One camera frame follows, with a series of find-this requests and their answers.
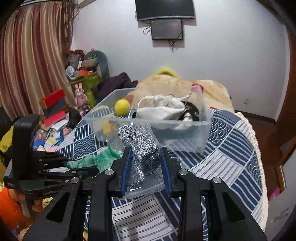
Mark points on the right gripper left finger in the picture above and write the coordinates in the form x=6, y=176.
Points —
x=64, y=216

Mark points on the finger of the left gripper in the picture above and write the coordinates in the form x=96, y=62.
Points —
x=77, y=172
x=51, y=160

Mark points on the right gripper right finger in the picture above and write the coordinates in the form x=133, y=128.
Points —
x=227, y=217

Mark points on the green knitted cloth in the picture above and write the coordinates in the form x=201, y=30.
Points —
x=102, y=161

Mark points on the silver mesh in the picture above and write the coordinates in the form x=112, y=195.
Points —
x=142, y=173

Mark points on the yellow felt ball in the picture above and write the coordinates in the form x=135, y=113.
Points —
x=122, y=107

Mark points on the white drawstring pouch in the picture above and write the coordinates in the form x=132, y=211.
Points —
x=148, y=107

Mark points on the clear plastic storage bin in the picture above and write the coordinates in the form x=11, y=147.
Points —
x=192, y=139

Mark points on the yellow sponge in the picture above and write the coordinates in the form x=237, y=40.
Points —
x=109, y=126

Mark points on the black and cream fabric bag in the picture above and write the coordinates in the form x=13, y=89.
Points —
x=187, y=115

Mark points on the person's left hand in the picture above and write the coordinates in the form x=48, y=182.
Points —
x=31, y=208

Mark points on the red box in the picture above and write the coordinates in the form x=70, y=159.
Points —
x=52, y=99

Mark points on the blue patterned tablecloth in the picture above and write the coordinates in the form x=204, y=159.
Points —
x=231, y=153

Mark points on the pink rabbit toy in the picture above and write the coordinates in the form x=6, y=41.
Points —
x=81, y=99

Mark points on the green bottle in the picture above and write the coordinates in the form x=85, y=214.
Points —
x=91, y=99

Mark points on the green storage box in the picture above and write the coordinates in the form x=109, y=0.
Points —
x=88, y=82

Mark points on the grey plush toy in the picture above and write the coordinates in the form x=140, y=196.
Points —
x=97, y=62

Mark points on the dark purple clothing pile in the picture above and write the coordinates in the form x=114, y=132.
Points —
x=107, y=86

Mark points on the red striped curtain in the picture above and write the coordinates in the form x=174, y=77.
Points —
x=35, y=41

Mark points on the yellow chair back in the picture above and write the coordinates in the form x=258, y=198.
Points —
x=167, y=71

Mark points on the small black wall monitor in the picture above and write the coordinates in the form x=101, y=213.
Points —
x=167, y=29

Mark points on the large black wall television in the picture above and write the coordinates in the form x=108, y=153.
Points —
x=158, y=9

